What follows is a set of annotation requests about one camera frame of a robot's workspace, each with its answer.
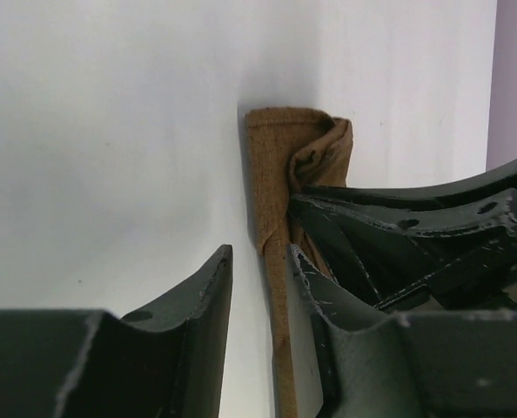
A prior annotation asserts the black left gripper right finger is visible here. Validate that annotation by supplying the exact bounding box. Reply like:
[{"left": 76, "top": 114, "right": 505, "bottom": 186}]
[{"left": 285, "top": 245, "right": 517, "bottom": 417}]

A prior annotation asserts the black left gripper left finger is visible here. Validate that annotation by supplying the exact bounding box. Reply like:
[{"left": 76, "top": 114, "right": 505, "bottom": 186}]
[{"left": 0, "top": 245, "right": 232, "bottom": 417}]

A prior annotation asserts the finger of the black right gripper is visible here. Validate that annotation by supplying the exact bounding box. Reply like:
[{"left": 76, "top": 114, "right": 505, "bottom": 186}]
[
  {"left": 289, "top": 189, "right": 517, "bottom": 312},
  {"left": 301, "top": 159, "right": 517, "bottom": 209}
]

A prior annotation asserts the brown cloth napkin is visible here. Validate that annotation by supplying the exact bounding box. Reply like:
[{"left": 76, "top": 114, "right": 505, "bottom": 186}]
[{"left": 245, "top": 107, "right": 353, "bottom": 417}]

